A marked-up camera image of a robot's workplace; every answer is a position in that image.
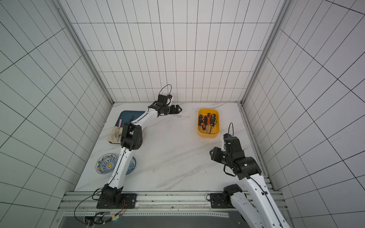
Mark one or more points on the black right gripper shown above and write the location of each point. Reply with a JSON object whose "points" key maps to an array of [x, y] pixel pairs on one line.
{"points": [[216, 154]]}

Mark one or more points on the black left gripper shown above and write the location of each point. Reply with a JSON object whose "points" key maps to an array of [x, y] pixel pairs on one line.
{"points": [[177, 111]]}

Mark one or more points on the small clear screwdriver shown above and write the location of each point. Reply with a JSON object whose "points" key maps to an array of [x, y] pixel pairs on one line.
{"points": [[178, 115]]}

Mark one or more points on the green black screwdriver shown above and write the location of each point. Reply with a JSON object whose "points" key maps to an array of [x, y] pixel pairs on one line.
{"points": [[201, 119]]}

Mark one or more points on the small orange black screwdriver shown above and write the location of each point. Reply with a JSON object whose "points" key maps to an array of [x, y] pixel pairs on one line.
{"points": [[208, 120]]}

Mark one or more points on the long brown black screwdriver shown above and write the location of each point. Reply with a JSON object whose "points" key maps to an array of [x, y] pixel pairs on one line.
{"points": [[213, 121]]}

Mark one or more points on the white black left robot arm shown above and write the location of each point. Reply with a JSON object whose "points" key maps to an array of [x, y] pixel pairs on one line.
{"points": [[131, 139]]}

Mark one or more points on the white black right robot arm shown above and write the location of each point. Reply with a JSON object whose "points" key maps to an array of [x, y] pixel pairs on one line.
{"points": [[251, 196]]}

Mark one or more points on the yellow plastic storage box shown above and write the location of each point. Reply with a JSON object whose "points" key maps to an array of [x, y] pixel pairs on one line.
{"points": [[215, 131]]}

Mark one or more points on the dark teal tray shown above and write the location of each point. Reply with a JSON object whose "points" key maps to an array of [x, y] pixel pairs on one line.
{"points": [[128, 116]]}

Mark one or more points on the beige cloth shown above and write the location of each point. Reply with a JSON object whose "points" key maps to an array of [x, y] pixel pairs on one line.
{"points": [[115, 136]]}

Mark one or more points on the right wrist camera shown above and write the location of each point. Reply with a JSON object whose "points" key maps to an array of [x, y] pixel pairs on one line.
{"points": [[231, 144]]}

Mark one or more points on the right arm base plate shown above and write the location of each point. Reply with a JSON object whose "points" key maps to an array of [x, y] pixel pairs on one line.
{"points": [[219, 201]]}

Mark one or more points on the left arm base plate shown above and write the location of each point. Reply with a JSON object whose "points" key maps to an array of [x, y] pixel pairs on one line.
{"points": [[118, 201]]}

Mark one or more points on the aluminium mounting rail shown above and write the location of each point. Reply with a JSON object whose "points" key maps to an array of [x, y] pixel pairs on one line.
{"points": [[84, 204]]}

